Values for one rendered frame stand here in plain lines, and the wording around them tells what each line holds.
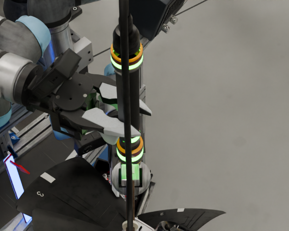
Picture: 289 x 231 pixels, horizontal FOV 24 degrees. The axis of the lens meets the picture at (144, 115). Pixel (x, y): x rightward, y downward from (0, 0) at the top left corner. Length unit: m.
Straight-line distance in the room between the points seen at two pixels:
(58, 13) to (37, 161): 1.28
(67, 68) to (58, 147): 1.74
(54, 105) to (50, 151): 1.67
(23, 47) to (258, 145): 1.88
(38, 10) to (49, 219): 0.49
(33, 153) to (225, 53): 1.10
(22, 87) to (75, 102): 0.09
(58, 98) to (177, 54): 2.23
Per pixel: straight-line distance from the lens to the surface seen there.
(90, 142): 1.53
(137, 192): 1.17
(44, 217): 1.23
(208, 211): 1.71
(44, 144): 2.73
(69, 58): 0.99
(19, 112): 2.19
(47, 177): 1.52
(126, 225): 1.05
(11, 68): 1.08
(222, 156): 2.93
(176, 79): 3.14
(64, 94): 1.04
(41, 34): 1.27
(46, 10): 1.48
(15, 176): 1.63
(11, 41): 1.24
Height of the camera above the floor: 2.51
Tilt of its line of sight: 56 degrees down
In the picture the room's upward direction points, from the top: straight up
